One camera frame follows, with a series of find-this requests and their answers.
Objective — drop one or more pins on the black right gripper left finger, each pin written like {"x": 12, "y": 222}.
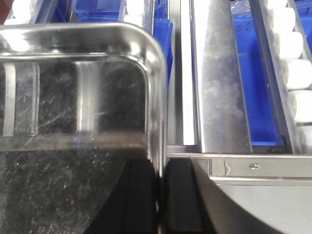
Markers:
{"x": 131, "y": 207}

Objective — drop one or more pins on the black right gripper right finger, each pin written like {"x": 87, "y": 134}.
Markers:
{"x": 193, "y": 204}

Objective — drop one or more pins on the silver steel tray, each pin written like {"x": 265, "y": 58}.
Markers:
{"x": 77, "y": 101}

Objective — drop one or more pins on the metal divider bar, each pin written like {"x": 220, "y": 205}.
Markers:
{"x": 207, "y": 110}

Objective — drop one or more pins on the blue lower right bin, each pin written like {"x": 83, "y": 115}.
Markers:
{"x": 265, "y": 134}

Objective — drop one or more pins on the white roller track right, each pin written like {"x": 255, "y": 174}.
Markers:
{"x": 287, "y": 65}

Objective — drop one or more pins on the white roller track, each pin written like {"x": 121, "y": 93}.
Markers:
{"x": 287, "y": 65}
{"x": 33, "y": 12}

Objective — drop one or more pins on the white roller track left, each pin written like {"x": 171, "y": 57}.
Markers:
{"x": 33, "y": 12}

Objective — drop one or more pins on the rail screw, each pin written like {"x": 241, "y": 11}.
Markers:
{"x": 254, "y": 166}

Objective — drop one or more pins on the stainless steel shelf rail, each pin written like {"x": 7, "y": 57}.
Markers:
{"x": 279, "y": 193}

